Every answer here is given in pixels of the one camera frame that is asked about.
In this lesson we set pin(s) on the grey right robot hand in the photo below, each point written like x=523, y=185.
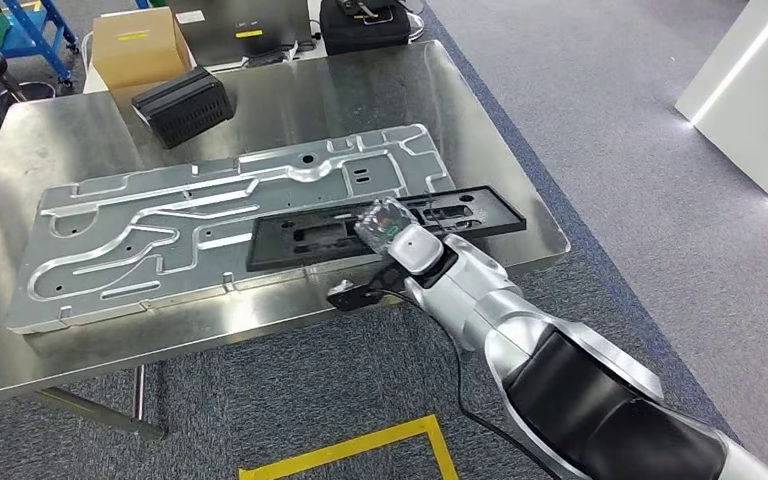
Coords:
x=380, y=225

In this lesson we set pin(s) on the black plastic license plate bracket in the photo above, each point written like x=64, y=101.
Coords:
x=304, y=248

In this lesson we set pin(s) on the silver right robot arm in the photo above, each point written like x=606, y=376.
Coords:
x=556, y=384

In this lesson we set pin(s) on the stainless steel workbench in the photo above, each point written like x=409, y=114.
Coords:
x=357, y=93

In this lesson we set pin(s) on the black fabric bag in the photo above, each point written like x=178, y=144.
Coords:
x=364, y=36

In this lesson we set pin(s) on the black silver device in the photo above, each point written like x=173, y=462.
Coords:
x=364, y=8

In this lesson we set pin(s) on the black ribbed box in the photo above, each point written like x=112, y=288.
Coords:
x=185, y=109

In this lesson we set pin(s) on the dark grey flat case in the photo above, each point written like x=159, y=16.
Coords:
x=245, y=20

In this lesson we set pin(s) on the stamped aluminium plate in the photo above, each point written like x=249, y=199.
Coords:
x=126, y=232

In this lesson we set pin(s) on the brown cardboard box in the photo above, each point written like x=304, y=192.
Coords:
x=135, y=50

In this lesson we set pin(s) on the white cabinet with light strip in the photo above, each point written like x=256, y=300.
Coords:
x=755, y=112

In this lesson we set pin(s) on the blue wheeled cart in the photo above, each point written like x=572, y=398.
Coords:
x=26, y=33

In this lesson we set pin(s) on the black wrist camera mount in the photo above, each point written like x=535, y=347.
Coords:
x=377, y=285

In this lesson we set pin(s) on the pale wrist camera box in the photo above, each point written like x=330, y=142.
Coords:
x=341, y=289

